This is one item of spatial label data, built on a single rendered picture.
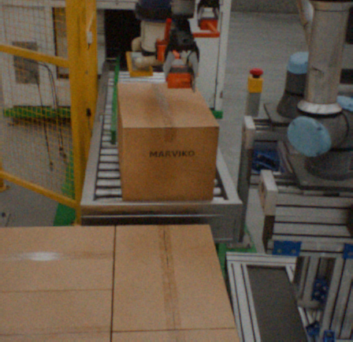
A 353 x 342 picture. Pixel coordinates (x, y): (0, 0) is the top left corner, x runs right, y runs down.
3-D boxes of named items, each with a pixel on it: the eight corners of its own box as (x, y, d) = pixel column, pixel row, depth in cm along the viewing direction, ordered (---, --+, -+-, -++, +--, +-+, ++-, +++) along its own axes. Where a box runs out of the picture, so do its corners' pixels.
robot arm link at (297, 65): (277, 87, 199) (282, 53, 193) (299, 82, 207) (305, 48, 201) (302, 95, 190) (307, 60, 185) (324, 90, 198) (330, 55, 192)
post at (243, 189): (230, 237, 305) (247, 75, 262) (241, 237, 305) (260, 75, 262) (232, 243, 299) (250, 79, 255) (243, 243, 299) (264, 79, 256)
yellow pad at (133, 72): (126, 55, 240) (126, 45, 238) (147, 56, 242) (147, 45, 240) (129, 76, 210) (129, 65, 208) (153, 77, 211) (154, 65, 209)
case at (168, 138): (117, 154, 275) (117, 82, 258) (190, 152, 281) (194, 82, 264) (123, 212, 222) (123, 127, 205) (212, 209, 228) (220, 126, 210)
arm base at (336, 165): (346, 159, 165) (352, 131, 160) (362, 181, 151) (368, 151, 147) (299, 157, 164) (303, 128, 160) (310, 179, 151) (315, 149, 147)
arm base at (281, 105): (310, 106, 209) (314, 83, 205) (319, 120, 196) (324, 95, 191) (273, 105, 209) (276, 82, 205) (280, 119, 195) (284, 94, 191)
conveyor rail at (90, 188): (103, 83, 433) (102, 61, 425) (109, 83, 434) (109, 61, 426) (82, 240, 226) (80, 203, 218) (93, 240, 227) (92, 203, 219)
